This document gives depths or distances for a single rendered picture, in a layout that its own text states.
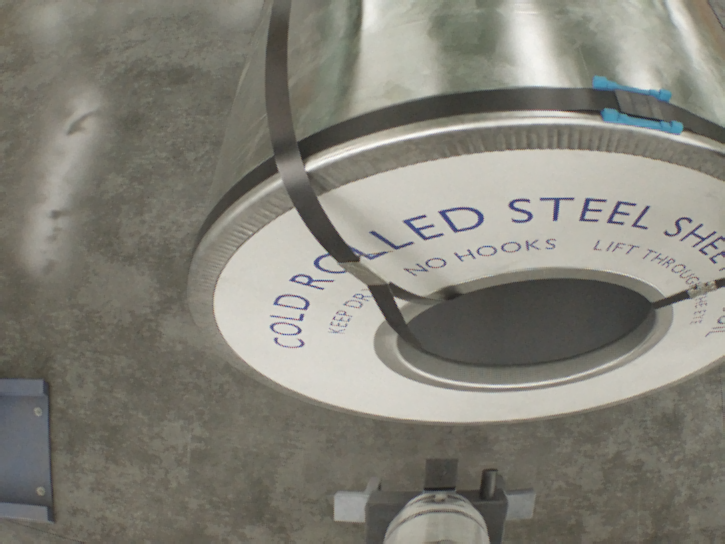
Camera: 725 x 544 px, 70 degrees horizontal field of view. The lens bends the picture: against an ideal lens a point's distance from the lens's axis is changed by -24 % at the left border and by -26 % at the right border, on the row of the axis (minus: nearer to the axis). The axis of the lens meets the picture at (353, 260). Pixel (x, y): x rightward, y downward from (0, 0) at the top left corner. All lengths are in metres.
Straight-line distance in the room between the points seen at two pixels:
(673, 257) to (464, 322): 0.63
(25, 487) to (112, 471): 0.36
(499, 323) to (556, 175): 0.76
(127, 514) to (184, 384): 0.50
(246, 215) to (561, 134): 0.39
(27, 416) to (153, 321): 0.61
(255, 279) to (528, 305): 0.70
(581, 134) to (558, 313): 0.83
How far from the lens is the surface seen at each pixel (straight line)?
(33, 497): 2.06
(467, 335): 1.39
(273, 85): 0.76
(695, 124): 0.73
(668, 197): 0.79
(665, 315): 1.14
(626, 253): 0.90
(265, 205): 0.78
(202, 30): 2.88
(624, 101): 0.68
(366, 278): 0.81
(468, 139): 0.66
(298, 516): 1.82
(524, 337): 1.43
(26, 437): 2.11
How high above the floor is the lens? 1.81
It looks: 62 degrees down
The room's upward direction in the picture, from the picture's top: 2 degrees clockwise
